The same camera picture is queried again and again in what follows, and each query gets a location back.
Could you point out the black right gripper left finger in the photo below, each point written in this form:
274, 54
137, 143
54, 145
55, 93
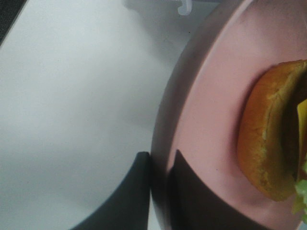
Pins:
128, 207

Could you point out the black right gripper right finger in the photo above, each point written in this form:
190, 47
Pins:
193, 206

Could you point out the pink round plate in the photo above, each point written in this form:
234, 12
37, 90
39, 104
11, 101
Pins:
202, 104

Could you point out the burger with lettuce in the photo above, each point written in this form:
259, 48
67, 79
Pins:
272, 139

